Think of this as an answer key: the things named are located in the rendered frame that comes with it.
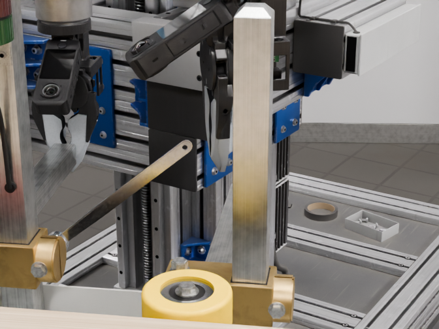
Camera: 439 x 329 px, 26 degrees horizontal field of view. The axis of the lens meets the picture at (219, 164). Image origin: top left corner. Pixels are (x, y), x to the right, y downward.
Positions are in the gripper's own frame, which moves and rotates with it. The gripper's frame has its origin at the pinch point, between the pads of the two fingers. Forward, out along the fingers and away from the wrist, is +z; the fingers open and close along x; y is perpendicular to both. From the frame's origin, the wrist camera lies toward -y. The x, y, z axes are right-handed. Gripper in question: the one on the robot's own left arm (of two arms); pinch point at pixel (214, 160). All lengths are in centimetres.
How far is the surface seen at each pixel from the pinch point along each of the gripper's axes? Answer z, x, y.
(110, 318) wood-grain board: 3.6, -24.6, -14.1
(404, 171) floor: 94, 206, 113
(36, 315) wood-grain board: 3.6, -22.8, -20.2
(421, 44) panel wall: 54, 232, 127
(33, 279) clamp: 10.3, -3.9, -20.3
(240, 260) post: 6.9, -10.6, 0.4
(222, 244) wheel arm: 10.4, 0.1, 0.9
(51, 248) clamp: 7.0, -3.5, -18.2
